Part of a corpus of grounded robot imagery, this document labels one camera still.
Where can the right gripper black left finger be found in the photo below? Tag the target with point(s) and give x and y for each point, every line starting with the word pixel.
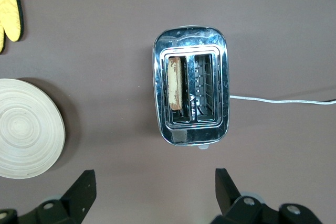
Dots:
pixel 65 208

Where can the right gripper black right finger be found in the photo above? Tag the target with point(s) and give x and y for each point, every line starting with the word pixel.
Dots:
pixel 236 208

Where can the round light wooden plate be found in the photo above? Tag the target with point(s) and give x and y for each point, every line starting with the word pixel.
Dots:
pixel 23 129

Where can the brown bread toast slice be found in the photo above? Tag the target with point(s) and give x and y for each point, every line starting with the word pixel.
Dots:
pixel 175 82

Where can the brown table cover mat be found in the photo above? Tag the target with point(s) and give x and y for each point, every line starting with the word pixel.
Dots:
pixel 105 51

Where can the chrome two-slot toaster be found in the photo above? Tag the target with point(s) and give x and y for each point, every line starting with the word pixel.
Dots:
pixel 191 40

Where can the yellow quilted oven mitt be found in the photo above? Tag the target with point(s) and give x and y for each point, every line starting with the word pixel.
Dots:
pixel 9 6

